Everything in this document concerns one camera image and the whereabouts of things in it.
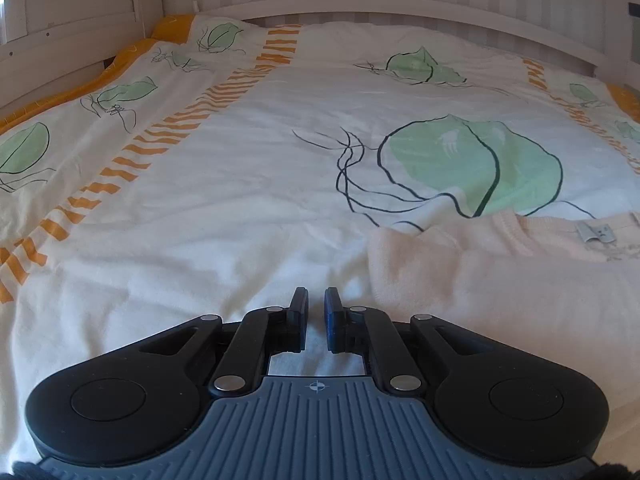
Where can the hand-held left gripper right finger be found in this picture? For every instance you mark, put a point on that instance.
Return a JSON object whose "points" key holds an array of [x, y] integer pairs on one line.
{"points": [[331, 320]]}

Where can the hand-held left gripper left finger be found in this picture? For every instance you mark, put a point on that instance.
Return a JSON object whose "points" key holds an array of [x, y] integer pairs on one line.
{"points": [[301, 320]]}

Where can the beige knit sweater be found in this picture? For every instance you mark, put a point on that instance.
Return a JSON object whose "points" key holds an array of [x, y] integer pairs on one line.
{"points": [[500, 285]]}

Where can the leaf printed duvet cover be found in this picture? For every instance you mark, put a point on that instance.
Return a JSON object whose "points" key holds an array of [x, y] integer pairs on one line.
{"points": [[225, 185]]}

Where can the white wooden bed frame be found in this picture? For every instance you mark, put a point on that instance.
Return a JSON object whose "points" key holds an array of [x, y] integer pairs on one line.
{"points": [[350, 7]]}

